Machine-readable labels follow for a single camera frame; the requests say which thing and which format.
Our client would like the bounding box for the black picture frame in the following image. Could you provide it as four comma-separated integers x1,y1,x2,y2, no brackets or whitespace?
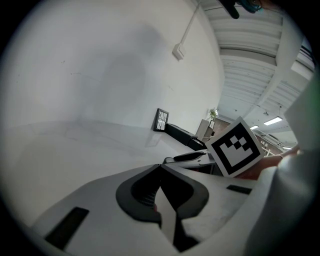
153,108,170,133

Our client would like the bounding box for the white oval table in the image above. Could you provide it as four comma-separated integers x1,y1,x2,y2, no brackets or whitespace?
0,119,216,227

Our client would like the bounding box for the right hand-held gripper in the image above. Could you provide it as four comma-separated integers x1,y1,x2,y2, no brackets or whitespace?
162,116,266,179

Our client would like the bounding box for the wooden shelf unit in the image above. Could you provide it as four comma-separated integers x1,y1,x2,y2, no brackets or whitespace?
196,118,216,143

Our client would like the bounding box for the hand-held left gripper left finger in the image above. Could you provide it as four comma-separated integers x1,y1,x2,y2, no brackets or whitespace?
31,163,176,256

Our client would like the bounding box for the teal coiled cord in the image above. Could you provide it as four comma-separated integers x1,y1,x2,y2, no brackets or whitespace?
237,0,264,14

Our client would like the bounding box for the person's right forearm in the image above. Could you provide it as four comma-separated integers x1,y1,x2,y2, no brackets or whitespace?
258,144,302,176

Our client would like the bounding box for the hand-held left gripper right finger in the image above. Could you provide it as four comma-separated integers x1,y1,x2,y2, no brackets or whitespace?
161,164,259,254

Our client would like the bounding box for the dark blue drawer box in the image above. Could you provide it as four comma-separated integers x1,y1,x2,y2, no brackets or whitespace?
165,122,208,152

